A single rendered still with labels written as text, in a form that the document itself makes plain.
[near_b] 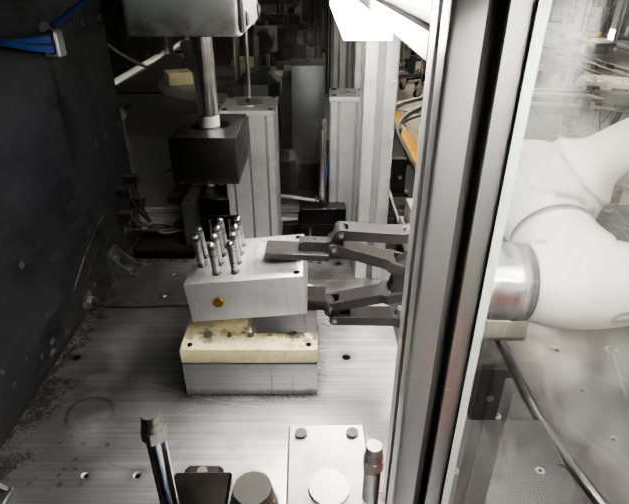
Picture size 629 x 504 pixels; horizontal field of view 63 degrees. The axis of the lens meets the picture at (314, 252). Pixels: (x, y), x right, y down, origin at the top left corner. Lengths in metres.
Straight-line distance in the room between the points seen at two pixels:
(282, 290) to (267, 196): 0.30
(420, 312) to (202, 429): 0.32
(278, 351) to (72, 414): 0.24
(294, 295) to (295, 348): 0.06
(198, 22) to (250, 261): 0.25
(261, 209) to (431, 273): 0.53
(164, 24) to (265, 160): 0.38
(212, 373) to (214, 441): 0.07
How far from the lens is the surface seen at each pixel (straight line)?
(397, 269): 0.56
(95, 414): 0.63
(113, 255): 0.86
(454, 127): 0.28
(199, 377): 0.60
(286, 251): 0.56
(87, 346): 0.73
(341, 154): 0.82
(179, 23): 0.45
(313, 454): 0.32
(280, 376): 0.59
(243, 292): 0.54
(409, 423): 0.40
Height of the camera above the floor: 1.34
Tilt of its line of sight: 29 degrees down
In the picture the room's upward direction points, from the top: straight up
